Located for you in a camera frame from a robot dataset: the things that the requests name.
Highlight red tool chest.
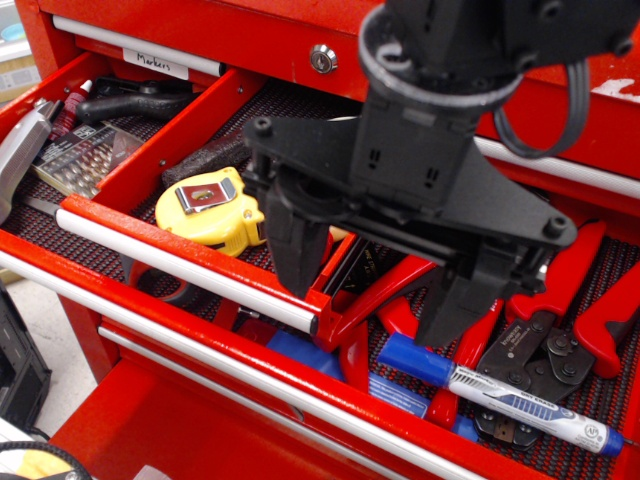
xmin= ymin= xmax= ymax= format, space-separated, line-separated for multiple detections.
xmin=0 ymin=0 xmax=640 ymax=480

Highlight black equipment box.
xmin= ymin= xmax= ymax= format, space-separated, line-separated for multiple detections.
xmin=1 ymin=284 xmax=52 ymax=430

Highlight red lower open drawer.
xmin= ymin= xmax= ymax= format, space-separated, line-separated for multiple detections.
xmin=1 ymin=199 xmax=639 ymax=479

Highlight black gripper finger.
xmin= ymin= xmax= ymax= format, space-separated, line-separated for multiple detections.
xmin=263 ymin=189 xmax=329 ymax=299
xmin=412 ymin=259 xmax=505 ymax=347

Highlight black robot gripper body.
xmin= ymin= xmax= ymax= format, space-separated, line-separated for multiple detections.
xmin=243 ymin=78 xmax=577 ymax=295

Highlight red upper open drawer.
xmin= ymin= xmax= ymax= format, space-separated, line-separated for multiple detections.
xmin=1 ymin=68 xmax=356 ymax=349

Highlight black red scissors handle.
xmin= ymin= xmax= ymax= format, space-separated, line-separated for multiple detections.
xmin=119 ymin=254 xmax=195 ymax=306

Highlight black foam block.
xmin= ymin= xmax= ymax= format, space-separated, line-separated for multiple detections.
xmin=161 ymin=132 xmax=251 ymax=189

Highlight red handled pliers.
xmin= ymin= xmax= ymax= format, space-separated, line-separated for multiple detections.
xmin=338 ymin=296 xmax=418 ymax=393

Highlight black handled tool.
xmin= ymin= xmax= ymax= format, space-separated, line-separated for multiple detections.
xmin=76 ymin=76 xmax=200 ymax=124

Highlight white markers label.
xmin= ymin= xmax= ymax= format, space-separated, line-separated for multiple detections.
xmin=122 ymin=48 xmax=189 ymax=80

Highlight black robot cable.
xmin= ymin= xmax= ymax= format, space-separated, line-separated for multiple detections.
xmin=492 ymin=59 xmax=592 ymax=160

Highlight red open drawer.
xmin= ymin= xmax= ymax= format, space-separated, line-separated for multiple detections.
xmin=1 ymin=68 xmax=356 ymax=349
xmin=1 ymin=199 xmax=639 ymax=479

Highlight red handled crimping tool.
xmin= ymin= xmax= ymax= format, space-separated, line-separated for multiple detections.
xmin=472 ymin=219 xmax=640 ymax=452

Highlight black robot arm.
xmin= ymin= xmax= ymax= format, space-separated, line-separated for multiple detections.
xmin=244 ymin=1 xmax=639 ymax=347

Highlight silver metal tool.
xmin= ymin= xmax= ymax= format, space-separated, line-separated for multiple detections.
xmin=1 ymin=98 xmax=64 ymax=223

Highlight yellow tape measure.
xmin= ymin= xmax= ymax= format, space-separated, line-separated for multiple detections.
xmin=155 ymin=167 xmax=266 ymax=257

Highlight blue dry erase marker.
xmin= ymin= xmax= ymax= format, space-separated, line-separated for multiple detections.
xmin=378 ymin=333 xmax=625 ymax=457

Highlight silver cabinet lock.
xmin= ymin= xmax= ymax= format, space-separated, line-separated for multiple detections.
xmin=309 ymin=44 xmax=338 ymax=75

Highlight white glue bottle red cap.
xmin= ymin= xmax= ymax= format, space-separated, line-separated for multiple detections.
xmin=329 ymin=116 xmax=356 ymax=243

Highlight red threadlocker tube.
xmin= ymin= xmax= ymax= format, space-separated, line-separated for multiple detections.
xmin=48 ymin=80 xmax=93 ymax=141

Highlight black gold box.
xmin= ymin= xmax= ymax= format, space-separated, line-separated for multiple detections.
xmin=322 ymin=238 xmax=399 ymax=296

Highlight red handled wire stripper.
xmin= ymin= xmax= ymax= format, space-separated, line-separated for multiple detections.
xmin=334 ymin=256 xmax=504 ymax=431

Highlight drill bit set case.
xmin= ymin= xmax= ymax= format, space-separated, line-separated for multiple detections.
xmin=32 ymin=122 xmax=143 ymax=198

